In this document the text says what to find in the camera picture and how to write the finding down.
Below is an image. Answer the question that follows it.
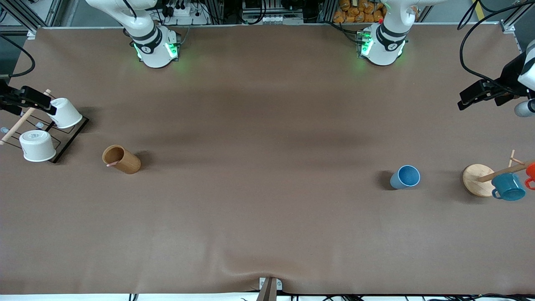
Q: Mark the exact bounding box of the light blue plastic cup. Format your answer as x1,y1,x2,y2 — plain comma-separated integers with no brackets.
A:
390,165,421,190

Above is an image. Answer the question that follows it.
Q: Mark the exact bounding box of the black cup rack wooden bar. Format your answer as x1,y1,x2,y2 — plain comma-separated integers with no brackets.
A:
0,89,89,164

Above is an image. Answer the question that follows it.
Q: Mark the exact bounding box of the plain white cup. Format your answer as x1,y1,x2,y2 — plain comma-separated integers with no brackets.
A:
47,97,83,129

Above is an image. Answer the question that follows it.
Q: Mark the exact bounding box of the white cup with printed base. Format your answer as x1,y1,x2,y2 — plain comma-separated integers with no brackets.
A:
19,130,57,162

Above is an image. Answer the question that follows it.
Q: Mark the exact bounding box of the wooden cylinder chopstick holder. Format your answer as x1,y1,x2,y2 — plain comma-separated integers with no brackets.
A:
102,145,142,175

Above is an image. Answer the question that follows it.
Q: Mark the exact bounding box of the wooden mug tree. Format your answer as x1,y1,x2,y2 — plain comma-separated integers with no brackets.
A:
463,149,535,197

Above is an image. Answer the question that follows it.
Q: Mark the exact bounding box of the teal mug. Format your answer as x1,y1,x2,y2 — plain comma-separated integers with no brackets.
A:
491,173,526,202

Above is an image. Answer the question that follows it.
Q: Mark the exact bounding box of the pile of orange snacks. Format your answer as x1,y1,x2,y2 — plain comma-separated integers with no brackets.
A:
333,0,387,23

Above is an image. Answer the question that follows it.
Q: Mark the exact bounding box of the white power strip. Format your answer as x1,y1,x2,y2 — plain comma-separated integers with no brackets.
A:
161,0,209,26

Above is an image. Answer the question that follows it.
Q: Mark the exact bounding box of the black looped cable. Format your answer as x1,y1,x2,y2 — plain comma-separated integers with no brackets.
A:
0,34,36,79

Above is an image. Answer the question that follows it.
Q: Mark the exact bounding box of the aluminium frame post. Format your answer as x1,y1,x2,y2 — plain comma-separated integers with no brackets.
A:
499,0,535,34
0,0,39,40

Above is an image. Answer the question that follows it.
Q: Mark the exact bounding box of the long black cable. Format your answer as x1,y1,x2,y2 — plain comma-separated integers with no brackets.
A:
459,0,535,94

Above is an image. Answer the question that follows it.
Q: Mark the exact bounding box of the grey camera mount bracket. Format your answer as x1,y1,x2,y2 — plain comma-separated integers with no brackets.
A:
256,277,283,301

